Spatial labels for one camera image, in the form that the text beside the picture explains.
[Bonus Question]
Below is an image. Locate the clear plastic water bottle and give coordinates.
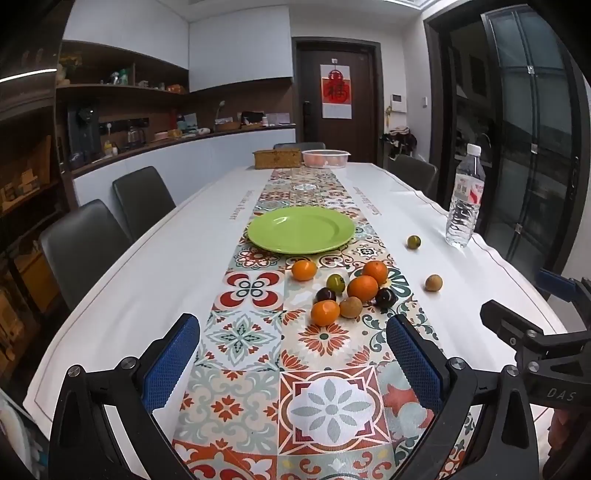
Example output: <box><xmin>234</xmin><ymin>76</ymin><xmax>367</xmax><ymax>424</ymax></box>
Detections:
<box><xmin>445</xmin><ymin>143</ymin><xmax>486</xmax><ymax>249</ymax></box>

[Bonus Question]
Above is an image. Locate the patterned table runner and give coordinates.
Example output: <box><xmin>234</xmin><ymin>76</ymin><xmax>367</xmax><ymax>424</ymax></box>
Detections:
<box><xmin>171</xmin><ymin>167</ymin><xmax>481</xmax><ymax>480</ymax></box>

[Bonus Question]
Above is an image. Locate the white counter cabinet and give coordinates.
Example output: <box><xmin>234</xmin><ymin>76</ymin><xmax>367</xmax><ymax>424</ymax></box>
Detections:
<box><xmin>71</xmin><ymin>128</ymin><xmax>297</xmax><ymax>208</ymax></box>

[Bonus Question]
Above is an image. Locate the person's right hand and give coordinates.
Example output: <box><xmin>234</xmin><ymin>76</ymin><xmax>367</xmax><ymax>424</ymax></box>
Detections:
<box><xmin>546</xmin><ymin>406</ymin><xmax>580</xmax><ymax>480</ymax></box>

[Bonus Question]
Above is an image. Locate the pile of clothes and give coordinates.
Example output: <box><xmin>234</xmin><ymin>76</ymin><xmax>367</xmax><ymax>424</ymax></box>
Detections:
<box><xmin>383</xmin><ymin>128</ymin><xmax>419</xmax><ymax>158</ymax></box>

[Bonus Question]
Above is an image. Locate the black water dispenser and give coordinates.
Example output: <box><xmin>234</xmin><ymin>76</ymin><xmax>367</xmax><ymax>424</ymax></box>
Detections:
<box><xmin>67</xmin><ymin>107</ymin><xmax>102</xmax><ymax>163</ymax></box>

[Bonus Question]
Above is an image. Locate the woven wicker box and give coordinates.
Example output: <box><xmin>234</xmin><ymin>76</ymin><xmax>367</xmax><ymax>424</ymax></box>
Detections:
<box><xmin>252</xmin><ymin>148</ymin><xmax>303</xmax><ymax>169</ymax></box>

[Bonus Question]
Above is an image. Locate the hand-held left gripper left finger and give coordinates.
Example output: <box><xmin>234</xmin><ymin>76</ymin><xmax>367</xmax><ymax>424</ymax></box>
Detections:
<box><xmin>48</xmin><ymin>314</ymin><xmax>201</xmax><ymax>480</ymax></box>

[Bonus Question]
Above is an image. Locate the orange tangerine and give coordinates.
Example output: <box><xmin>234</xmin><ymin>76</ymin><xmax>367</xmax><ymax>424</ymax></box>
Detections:
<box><xmin>310</xmin><ymin>300</ymin><xmax>341</xmax><ymax>327</ymax></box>
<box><xmin>362</xmin><ymin>260</ymin><xmax>389</xmax><ymax>284</ymax></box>
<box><xmin>346</xmin><ymin>275</ymin><xmax>379</xmax><ymax>302</ymax></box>
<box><xmin>291</xmin><ymin>260</ymin><xmax>318</xmax><ymax>282</ymax></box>

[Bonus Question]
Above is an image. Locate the dark brown door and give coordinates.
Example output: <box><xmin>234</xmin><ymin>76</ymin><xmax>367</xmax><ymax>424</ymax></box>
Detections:
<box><xmin>292</xmin><ymin>37</ymin><xmax>385</xmax><ymax>165</ymax></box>

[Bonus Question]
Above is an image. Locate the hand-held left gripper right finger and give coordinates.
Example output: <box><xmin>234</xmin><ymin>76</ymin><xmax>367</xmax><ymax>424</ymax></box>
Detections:
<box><xmin>385</xmin><ymin>314</ymin><xmax>541</xmax><ymax>480</ymax></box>

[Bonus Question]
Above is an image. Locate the wooden wall shelf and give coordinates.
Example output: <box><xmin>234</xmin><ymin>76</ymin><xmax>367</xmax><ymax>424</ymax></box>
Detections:
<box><xmin>55</xmin><ymin>39</ymin><xmax>191</xmax><ymax>100</ymax></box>

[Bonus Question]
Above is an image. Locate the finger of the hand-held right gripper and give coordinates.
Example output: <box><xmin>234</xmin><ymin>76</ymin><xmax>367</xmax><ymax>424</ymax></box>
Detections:
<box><xmin>537</xmin><ymin>269</ymin><xmax>591</xmax><ymax>306</ymax></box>
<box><xmin>480</xmin><ymin>299</ymin><xmax>546</xmax><ymax>352</ymax></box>

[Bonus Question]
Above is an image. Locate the glass sliding door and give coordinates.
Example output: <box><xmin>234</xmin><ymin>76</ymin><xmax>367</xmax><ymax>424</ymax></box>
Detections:
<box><xmin>480</xmin><ymin>8</ymin><xmax>588</xmax><ymax>275</ymax></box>

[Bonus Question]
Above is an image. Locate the green plate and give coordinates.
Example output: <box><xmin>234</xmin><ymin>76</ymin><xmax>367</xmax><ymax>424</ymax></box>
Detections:
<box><xmin>246</xmin><ymin>206</ymin><xmax>356</xmax><ymax>254</ymax></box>

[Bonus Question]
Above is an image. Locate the clear plastic food container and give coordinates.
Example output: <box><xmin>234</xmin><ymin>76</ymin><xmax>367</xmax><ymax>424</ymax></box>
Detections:
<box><xmin>301</xmin><ymin>149</ymin><xmax>352</xmax><ymax>169</ymax></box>

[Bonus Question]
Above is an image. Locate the red and white wall calendar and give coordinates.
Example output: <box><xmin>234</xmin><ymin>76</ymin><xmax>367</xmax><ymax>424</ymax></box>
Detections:
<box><xmin>321</xmin><ymin>65</ymin><xmax>355</xmax><ymax>120</ymax></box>

